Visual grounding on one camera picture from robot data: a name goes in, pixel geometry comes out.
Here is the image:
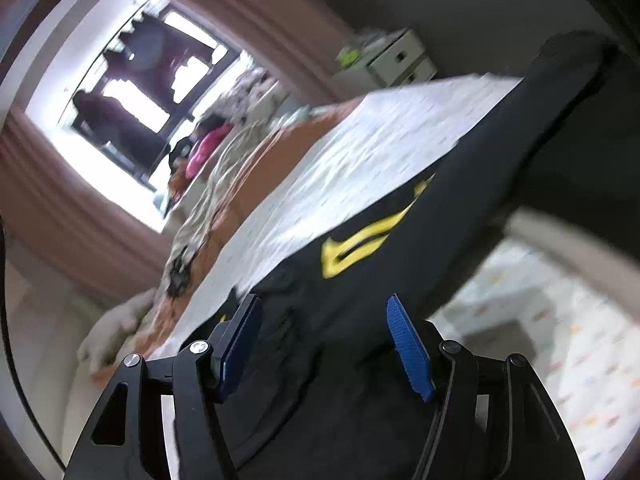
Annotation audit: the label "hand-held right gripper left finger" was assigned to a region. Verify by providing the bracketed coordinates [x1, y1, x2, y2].
[64, 294, 263, 480]

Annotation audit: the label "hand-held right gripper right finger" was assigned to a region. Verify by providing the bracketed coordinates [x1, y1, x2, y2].
[386, 294, 586, 480]

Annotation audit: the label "black garment with yellow print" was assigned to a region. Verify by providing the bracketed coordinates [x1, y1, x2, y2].
[172, 30, 631, 480]

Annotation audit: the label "hanging dark clothes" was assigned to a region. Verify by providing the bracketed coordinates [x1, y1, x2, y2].
[74, 89, 168, 177]
[106, 20, 177, 111]

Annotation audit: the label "beige striped cloth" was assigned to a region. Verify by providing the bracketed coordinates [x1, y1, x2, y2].
[160, 122, 283, 273]

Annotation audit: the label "crumpled beige blanket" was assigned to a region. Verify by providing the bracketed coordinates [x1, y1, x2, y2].
[90, 102, 363, 383]

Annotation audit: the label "pink cloth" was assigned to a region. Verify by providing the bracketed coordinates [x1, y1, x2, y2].
[186, 125, 235, 181]

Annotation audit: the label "white floral bed sheet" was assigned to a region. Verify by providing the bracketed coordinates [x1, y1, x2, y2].
[150, 74, 640, 480]

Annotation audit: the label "floral cloth pile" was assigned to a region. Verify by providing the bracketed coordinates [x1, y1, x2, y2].
[225, 67, 282, 126]

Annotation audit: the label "white drawer cabinet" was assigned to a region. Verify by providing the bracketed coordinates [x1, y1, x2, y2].
[332, 29, 438, 93]

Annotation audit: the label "window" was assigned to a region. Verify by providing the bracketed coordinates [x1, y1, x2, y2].
[25, 0, 246, 233]

